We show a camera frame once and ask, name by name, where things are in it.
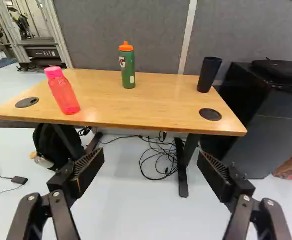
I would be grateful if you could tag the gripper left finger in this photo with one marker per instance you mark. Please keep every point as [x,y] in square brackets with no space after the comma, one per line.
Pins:
[86,166]

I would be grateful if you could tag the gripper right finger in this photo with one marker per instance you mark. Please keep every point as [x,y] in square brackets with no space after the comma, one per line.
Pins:
[216,172]

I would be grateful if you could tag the pink water bottle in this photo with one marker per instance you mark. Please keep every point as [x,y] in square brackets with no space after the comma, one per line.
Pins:
[63,92]

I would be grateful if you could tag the green bottle with orange cap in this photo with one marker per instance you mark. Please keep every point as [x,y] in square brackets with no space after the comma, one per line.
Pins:
[128,67]

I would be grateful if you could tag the black backpack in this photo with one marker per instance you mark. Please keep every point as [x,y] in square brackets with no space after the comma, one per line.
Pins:
[56,147]

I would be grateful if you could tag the black power adapter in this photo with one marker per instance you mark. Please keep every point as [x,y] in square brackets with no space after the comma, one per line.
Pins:
[19,180]

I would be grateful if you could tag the black cabinet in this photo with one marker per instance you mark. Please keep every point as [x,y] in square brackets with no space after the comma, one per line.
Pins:
[260,120]

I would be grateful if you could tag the wooden table with black legs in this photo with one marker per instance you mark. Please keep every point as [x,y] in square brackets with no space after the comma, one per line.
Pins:
[135,102]

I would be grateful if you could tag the black tumbler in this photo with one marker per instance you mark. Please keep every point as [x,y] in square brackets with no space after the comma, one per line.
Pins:
[207,75]

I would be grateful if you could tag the black bag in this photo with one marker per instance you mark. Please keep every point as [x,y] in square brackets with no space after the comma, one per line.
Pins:
[280,72]

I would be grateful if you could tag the grey partition wall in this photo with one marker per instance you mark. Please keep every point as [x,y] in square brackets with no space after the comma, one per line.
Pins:
[148,32]

